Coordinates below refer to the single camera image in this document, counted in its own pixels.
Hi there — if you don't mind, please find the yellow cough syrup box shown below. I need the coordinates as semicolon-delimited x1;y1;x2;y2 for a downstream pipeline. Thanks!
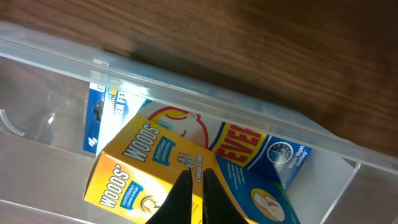
83;115;255;223

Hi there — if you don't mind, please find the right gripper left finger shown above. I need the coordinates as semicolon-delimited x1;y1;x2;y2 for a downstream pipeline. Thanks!
146;169;193;224

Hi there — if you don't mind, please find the clear plastic container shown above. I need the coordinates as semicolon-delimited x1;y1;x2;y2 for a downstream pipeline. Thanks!
1;22;397;223

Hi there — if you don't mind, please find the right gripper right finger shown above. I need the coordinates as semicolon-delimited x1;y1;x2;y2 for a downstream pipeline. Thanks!
203;168;248;224

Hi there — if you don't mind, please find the blue fever patch box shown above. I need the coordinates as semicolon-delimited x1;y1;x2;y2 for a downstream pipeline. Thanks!
97;89;310;223

